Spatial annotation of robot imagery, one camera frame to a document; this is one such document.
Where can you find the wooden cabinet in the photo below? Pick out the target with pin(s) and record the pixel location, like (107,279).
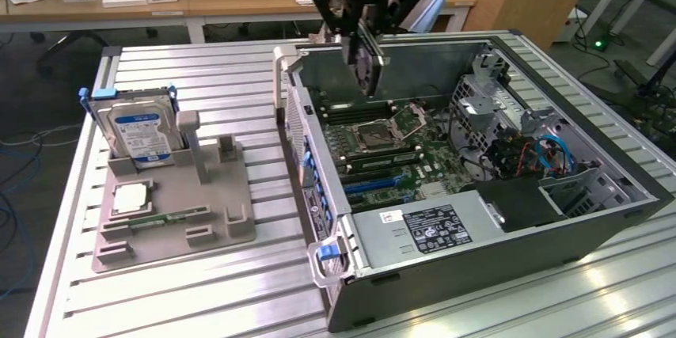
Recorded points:
(533,1)

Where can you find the metal socket cover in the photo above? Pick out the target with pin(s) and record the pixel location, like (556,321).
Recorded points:
(409,114)

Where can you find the metal disk bay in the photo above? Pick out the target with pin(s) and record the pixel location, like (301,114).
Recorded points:
(477,112)

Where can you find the CPU socket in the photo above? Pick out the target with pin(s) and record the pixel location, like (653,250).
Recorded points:
(375,134)

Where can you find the green motherboard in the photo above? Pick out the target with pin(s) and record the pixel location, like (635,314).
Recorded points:
(433,164)

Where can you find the long blue expansion slot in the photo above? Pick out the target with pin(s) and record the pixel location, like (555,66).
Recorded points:
(388,181)

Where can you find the short blue expansion slot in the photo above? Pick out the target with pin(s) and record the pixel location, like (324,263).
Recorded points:
(355,188)

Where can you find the silver chipset heatsink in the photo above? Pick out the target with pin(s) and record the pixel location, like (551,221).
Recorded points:
(435,190)

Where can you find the blue disk carrier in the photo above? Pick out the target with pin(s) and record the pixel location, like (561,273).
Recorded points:
(103,93)

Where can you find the silver hard disk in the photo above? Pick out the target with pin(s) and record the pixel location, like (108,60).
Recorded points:
(137,136)

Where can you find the black chair base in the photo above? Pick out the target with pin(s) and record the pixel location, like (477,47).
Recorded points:
(68,47)

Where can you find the grey parts rack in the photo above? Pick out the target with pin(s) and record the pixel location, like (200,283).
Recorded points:
(173,191)

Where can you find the grey power supply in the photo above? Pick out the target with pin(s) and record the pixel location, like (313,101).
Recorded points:
(448,227)

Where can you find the green RAM stick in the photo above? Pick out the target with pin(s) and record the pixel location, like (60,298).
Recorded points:
(173,217)

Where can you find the silver CPU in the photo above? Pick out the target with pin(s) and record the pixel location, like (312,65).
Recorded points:
(129,197)

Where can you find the blue case latch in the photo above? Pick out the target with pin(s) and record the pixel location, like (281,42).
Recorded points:
(325,253)

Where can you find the open black PC case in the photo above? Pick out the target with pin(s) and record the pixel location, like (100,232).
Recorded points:
(475,294)

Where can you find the black plastic air duct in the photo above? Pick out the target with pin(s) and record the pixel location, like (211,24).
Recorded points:
(520,203)

